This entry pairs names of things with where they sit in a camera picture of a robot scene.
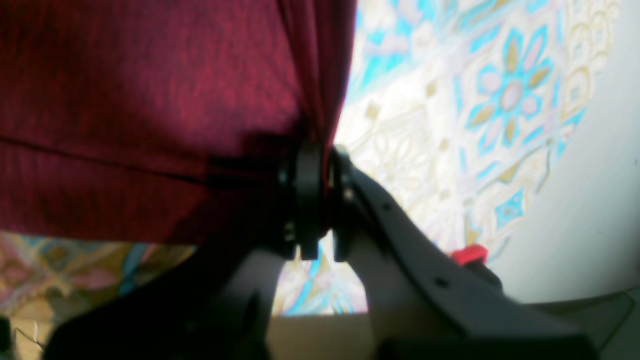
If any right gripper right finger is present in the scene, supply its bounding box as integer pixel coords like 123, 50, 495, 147
330, 146, 599, 360

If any dark red t-shirt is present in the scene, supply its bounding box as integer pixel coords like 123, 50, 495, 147
0, 0, 357, 243

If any orange clamp lower right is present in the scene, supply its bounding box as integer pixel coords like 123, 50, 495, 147
450, 244, 504, 292

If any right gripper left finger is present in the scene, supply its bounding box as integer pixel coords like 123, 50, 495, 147
43, 142, 325, 360

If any patterned tile tablecloth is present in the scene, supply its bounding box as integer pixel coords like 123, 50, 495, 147
1, 0, 620, 360

